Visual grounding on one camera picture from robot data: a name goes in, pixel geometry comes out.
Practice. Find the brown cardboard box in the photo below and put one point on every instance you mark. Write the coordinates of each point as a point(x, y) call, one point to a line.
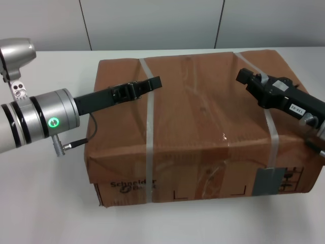
point(203, 127)

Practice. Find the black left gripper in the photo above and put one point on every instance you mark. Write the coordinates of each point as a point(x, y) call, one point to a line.
point(94, 101)

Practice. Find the grey tape patch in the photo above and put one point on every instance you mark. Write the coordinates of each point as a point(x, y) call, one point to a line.
point(267, 181)

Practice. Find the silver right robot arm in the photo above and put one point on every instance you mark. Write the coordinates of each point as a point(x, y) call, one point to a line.
point(322, 130)

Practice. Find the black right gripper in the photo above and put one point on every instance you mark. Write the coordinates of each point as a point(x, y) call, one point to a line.
point(274, 97)

